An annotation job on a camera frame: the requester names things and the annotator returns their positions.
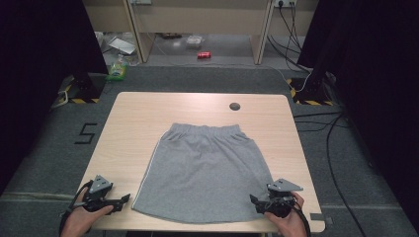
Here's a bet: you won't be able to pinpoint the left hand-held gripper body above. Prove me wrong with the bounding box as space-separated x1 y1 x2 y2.
81 175 115 213

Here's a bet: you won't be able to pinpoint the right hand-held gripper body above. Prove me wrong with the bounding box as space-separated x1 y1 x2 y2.
263 178 304 219

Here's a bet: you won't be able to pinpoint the grey skirt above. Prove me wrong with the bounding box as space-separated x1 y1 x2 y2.
131 122 277 225

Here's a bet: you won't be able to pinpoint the person's right hand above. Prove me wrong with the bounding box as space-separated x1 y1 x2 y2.
263 192 309 237

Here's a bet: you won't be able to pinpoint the person's left hand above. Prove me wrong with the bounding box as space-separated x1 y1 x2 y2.
60 204 115 237

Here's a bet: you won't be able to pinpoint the yellow black striped tape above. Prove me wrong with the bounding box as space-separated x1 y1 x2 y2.
286 78 334 107
58 83 101 105

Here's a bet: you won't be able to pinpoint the black stand base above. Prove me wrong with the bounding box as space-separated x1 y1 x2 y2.
68 71 107 101
291 70 334 103

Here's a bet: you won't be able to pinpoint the green packet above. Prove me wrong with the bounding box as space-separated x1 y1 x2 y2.
105 61 128 82

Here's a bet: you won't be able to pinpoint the black curtain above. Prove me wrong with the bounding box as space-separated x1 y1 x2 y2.
0 0 110 196
296 0 419 233

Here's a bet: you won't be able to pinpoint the white device on floor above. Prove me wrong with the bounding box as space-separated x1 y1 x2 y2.
108 36 137 55

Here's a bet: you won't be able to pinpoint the clear plastic bag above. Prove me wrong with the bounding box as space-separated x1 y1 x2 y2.
185 35 206 50

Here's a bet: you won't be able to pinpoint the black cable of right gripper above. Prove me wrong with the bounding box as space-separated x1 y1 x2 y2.
291 198 312 237

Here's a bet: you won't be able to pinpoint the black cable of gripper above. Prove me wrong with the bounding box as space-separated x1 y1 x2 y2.
58 180 95 235
291 198 312 237

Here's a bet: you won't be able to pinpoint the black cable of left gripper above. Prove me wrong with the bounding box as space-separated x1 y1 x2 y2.
58 180 95 235

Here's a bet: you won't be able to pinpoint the black floor cables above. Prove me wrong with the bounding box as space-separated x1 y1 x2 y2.
292 111 369 237

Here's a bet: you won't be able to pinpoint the white cable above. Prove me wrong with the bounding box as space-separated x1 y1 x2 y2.
263 63 312 94

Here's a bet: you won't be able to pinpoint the black cables from socket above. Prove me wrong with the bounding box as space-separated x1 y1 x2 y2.
266 2 312 73

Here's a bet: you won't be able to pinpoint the white wall socket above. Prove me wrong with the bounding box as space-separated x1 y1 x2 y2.
274 0 297 9

